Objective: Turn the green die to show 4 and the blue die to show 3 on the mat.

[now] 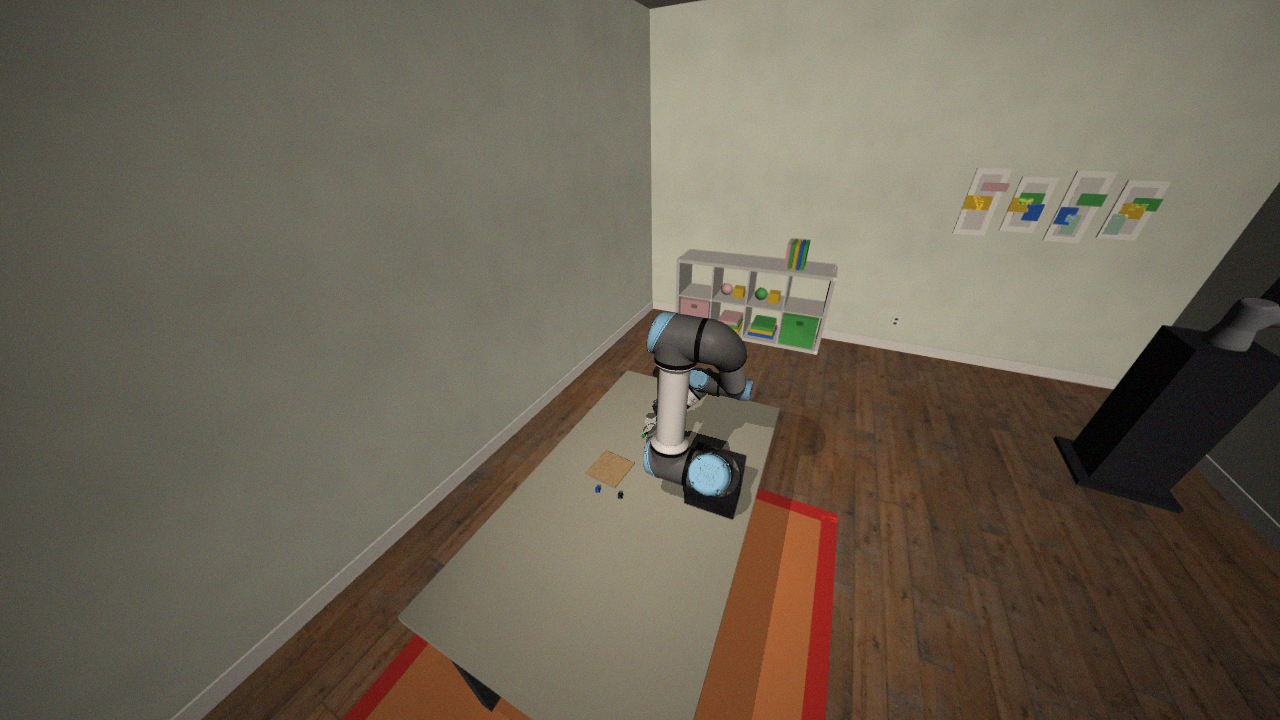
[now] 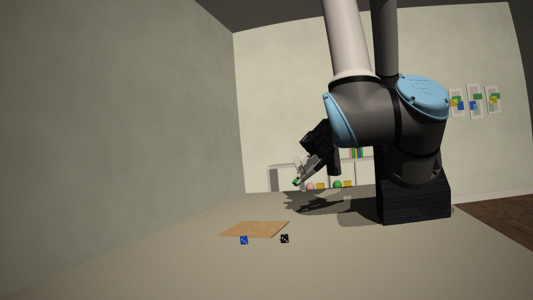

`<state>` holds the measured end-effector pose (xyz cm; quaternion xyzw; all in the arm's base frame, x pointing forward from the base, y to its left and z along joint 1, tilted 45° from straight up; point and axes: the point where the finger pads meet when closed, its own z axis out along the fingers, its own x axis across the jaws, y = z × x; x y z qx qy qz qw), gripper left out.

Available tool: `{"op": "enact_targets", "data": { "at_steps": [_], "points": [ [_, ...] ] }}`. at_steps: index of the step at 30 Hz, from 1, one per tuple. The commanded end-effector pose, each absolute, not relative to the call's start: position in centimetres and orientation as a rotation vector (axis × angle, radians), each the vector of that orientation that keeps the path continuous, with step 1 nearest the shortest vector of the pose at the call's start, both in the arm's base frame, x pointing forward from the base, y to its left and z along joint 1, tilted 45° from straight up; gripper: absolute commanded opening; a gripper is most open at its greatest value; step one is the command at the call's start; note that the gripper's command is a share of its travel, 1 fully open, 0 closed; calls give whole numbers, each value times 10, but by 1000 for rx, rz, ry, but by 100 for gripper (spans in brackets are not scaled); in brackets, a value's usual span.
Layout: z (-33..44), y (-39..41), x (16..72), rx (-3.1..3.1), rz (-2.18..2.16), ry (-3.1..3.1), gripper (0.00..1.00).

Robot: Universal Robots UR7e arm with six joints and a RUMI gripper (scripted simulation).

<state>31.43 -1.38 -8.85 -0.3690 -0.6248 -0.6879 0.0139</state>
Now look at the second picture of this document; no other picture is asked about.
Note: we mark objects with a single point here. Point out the tan mat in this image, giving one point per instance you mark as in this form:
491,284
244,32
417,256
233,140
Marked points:
255,229

